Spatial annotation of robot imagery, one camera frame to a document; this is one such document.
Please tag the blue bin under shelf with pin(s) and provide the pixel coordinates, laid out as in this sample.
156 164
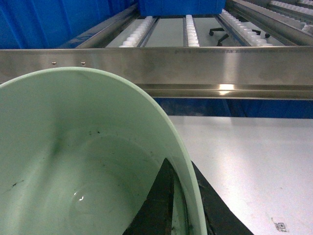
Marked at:
240 108

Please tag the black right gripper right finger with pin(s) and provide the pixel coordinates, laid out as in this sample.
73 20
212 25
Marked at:
211 215

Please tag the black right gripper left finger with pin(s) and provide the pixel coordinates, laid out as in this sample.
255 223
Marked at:
156 213

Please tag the printed code sticker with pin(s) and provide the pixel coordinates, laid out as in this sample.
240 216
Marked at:
280 224

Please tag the green bowl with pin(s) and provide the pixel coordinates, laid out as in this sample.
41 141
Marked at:
80 150

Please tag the large blue bin left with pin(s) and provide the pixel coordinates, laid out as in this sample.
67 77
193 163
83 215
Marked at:
29 24

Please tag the large blue bin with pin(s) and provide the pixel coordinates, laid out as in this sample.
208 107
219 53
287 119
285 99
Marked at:
180 7
29 24

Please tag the large blue bin centre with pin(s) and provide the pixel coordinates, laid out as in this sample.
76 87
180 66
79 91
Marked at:
180 7

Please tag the stainless steel roller shelf rack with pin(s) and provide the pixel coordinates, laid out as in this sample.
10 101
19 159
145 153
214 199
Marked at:
265 72

